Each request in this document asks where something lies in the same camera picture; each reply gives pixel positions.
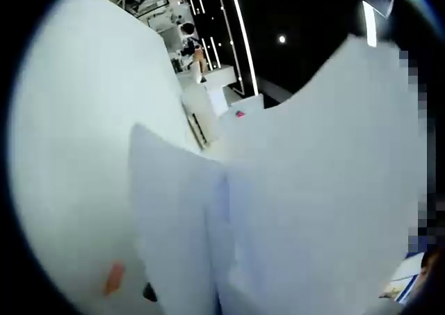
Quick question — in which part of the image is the white whiteboard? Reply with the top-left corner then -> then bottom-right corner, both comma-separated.
215,94 -> 265,156

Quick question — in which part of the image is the stack of white printing papers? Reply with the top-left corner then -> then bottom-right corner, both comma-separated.
127,33 -> 428,315

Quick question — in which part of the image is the white printer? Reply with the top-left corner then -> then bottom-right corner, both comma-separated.
180,83 -> 227,152

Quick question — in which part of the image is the curved ceiling light strip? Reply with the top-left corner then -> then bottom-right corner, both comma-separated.
228,0 -> 260,96

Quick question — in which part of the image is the person's left hand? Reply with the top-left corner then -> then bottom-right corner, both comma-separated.
102,261 -> 126,296

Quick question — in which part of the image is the white table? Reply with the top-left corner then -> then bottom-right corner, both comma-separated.
8,0 -> 209,315

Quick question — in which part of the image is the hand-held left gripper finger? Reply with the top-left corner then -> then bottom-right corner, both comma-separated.
121,276 -> 164,315

